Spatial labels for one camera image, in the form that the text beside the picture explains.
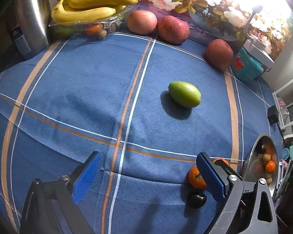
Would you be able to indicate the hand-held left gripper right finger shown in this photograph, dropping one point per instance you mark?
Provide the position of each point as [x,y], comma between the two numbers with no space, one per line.
[211,175]

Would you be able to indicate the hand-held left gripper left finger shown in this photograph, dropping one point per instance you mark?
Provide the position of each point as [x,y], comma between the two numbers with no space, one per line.
[86,178]

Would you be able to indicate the stainless steel bowl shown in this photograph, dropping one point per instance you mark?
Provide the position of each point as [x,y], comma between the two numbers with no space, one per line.
[252,168]

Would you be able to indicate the dark round fruit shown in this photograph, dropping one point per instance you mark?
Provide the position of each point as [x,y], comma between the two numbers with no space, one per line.
[262,148]
[196,199]

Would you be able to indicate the green mango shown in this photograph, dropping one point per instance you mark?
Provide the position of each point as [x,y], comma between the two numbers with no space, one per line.
[184,94]

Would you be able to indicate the black power adapter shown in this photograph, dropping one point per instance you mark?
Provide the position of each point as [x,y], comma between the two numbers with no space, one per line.
[273,114]

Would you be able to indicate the blue plaid tablecloth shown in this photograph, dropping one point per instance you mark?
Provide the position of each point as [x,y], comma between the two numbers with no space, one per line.
[88,90]

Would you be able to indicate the pink white bag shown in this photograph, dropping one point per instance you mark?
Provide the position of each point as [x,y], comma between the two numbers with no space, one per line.
[282,107]

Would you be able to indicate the teal box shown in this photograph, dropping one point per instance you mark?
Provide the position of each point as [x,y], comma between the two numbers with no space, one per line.
[246,64]

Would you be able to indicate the red apple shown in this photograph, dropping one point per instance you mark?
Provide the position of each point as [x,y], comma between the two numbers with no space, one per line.
[219,53]
[173,29]
[141,22]

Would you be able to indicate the white desk lamp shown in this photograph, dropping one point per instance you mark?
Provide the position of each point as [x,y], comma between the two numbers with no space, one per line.
[258,51]

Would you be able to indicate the small green fruit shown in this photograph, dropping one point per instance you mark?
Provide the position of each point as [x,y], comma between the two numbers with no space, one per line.
[63,31]

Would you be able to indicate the small orange tangerine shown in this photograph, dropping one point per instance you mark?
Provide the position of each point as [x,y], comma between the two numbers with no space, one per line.
[92,29]

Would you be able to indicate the clear plastic tray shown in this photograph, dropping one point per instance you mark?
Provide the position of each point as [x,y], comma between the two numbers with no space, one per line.
[75,25]

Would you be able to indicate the bunch of yellow bananas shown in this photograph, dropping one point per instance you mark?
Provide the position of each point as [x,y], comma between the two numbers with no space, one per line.
[88,14]

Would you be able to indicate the stainless steel kettle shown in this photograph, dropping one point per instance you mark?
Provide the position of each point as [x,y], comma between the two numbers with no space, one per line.
[31,17]

